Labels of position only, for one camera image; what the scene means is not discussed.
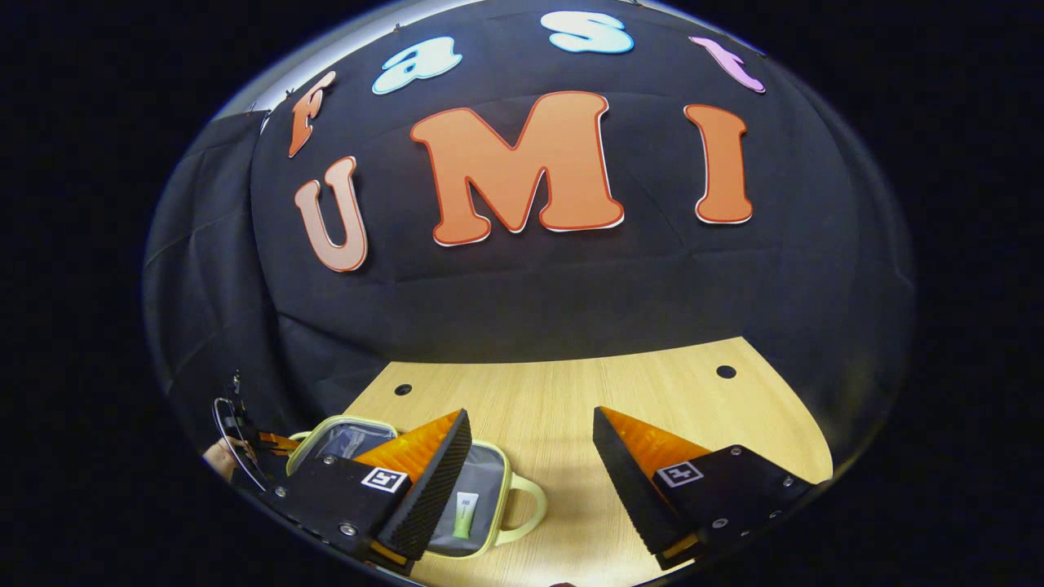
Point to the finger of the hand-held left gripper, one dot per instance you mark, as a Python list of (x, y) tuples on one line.
[(279, 443)]

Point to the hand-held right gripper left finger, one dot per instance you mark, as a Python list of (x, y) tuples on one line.
[(436, 489)]

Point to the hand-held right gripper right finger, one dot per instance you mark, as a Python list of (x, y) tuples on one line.
[(624, 489)]

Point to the small white green tube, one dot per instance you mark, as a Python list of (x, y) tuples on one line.
[(466, 514)]

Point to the pale yellow suitcase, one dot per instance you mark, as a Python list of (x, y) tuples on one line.
[(489, 497)]

